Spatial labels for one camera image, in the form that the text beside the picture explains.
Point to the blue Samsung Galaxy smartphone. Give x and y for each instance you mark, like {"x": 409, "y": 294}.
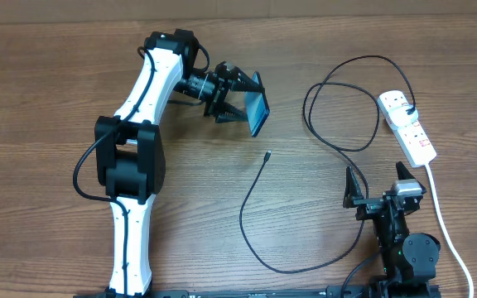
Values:
{"x": 257, "y": 108}

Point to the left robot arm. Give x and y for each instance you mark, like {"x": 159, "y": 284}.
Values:
{"x": 131, "y": 162}

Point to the white charger plug adapter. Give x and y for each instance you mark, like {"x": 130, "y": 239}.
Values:
{"x": 402, "y": 116}

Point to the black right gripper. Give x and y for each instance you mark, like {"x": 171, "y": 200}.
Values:
{"x": 352, "y": 198}

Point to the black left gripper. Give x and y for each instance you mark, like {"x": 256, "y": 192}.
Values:
{"x": 219, "y": 91}

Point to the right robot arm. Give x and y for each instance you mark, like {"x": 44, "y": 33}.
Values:
{"x": 409, "y": 259}

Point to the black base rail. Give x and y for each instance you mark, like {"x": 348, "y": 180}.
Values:
{"x": 328, "y": 292}

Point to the white power strip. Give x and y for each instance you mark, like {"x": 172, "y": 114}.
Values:
{"x": 413, "y": 140}

